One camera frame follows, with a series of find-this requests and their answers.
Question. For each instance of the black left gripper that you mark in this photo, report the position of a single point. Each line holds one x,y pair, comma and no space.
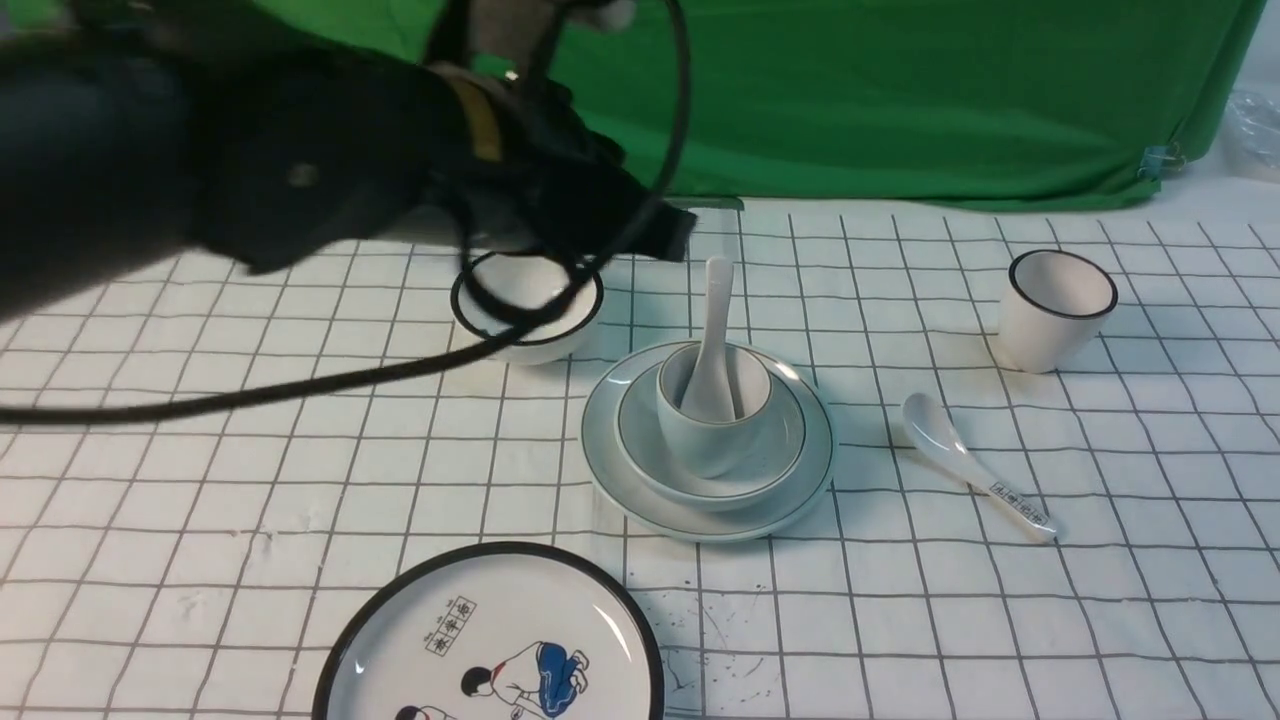
310,149

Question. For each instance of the white ceramic spoon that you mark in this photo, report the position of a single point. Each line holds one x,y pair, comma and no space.
708,394

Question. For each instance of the white cup green rim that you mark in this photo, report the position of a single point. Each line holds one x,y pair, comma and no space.
710,447

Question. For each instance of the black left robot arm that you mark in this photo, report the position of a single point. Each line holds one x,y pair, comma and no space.
149,128

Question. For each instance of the white bowl black rim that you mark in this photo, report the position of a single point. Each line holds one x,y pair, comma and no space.
528,282

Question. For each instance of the white plate green rim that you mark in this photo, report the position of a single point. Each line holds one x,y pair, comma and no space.
802,490

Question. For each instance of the white bowl green rim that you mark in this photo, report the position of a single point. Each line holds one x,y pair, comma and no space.
760,473

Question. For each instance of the illustrated plate black rim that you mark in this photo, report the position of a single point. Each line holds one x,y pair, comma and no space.
498,630

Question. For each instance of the white spoon with label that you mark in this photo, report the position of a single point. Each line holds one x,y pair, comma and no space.
929,429

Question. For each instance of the white cup black rim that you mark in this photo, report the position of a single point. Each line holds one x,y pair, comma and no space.
1054,304

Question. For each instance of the white grid tablecloth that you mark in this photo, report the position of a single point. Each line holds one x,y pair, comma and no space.
204,567

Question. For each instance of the green backdrop cloth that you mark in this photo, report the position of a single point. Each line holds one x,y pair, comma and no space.
982,103

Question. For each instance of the blue binder clip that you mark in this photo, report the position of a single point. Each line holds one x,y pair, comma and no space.
1161,161

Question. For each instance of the clear plastic bag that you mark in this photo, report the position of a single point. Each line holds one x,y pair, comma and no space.
1250,135

